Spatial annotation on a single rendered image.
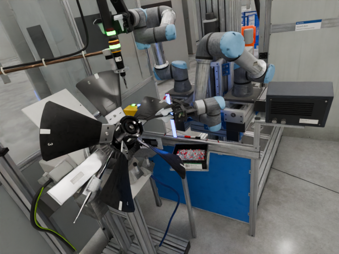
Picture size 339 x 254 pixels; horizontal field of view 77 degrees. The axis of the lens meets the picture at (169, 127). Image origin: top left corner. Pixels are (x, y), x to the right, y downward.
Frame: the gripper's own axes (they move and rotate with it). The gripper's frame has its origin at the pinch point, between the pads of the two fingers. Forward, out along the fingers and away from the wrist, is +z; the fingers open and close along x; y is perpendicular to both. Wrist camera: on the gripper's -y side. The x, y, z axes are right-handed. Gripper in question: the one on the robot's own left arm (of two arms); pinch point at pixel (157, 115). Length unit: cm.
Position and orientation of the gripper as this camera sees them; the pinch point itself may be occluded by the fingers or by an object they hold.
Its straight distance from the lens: 112.4
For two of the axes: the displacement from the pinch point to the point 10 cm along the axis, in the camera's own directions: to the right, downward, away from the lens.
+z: -9.7, 2.4, -0.7
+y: 1.9, 5.6, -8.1
